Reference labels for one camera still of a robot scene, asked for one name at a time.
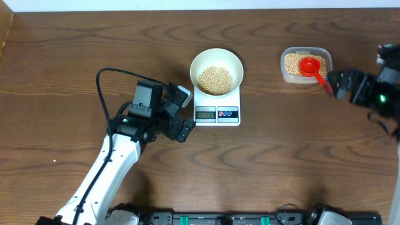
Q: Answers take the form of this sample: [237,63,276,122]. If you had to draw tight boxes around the red measuring scoop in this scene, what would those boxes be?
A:
[299,57,334,97]

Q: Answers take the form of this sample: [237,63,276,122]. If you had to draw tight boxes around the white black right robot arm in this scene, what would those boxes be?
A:
[299,44,399,224]

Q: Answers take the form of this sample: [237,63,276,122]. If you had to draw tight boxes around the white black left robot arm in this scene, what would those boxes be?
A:
[37,80,196,225]

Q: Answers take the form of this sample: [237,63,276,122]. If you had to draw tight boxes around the white digital kitchen scale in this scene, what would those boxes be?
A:
[193,88,241,126]

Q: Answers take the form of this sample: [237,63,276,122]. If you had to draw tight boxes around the yellow soybeans in bowl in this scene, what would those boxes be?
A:
[199,66,233,96]

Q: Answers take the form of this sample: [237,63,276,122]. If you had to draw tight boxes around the white round bowl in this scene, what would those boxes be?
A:
[190,48,244,96]

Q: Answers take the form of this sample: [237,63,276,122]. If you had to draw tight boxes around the clear plastic bean container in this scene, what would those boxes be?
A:
[281,46,333,84]

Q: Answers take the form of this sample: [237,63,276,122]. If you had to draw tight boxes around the yellow soybeans in container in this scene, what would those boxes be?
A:
[284,53,328,77]

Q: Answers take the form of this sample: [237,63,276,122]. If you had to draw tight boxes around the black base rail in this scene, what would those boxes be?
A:
[106,202,383,225]

